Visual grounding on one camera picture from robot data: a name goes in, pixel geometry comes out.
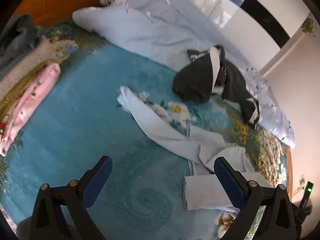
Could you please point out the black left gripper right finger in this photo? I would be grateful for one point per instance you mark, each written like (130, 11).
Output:
(277, 221)

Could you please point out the teal floral blanket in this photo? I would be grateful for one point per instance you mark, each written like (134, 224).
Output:
(81, 120)

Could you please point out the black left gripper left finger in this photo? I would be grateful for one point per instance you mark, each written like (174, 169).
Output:
(48, 220)

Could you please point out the pink folded garment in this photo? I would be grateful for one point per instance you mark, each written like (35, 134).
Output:
(26, 104)

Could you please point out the black and white jacket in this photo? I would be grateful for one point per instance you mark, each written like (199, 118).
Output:
(210, 73)

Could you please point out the yellow knitted folded garment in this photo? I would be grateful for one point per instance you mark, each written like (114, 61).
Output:
(12, 95)

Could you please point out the light blue duvet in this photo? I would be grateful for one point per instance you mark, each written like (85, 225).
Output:
(164, 30)

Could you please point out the light blue garment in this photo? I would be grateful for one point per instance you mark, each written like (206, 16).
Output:
(200, 147)

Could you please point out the beige folded garment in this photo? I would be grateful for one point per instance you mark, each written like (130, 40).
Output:
(48, 50)

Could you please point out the grey blue folded garment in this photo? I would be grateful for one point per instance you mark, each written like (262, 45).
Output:
(19, 37)

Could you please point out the black device with green light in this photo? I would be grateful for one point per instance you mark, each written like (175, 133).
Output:
(303, 210)

